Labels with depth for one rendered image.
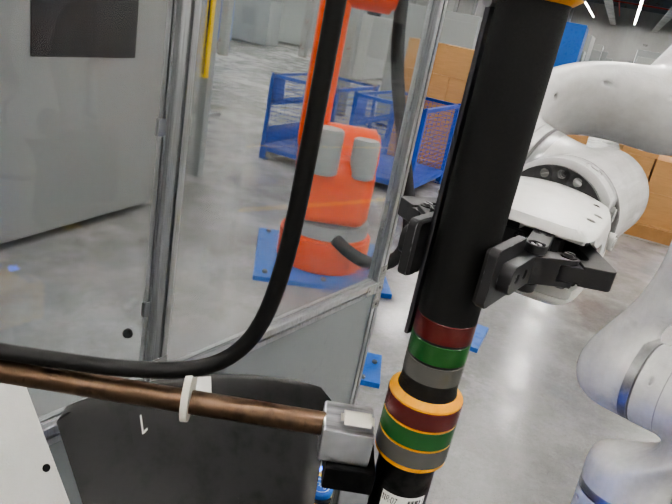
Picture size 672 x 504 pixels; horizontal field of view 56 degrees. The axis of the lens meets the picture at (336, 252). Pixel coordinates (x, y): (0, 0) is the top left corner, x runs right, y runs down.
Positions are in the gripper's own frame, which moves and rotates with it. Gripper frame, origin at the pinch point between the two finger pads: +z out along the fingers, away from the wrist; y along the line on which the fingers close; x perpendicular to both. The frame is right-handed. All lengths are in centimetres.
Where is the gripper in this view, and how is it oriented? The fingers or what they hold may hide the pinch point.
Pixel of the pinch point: (461, 256)
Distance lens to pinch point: 34.0
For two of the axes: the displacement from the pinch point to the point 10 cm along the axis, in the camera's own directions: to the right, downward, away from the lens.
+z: -5.7, 1.9, -8.0
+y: -8.0, -3.5, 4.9
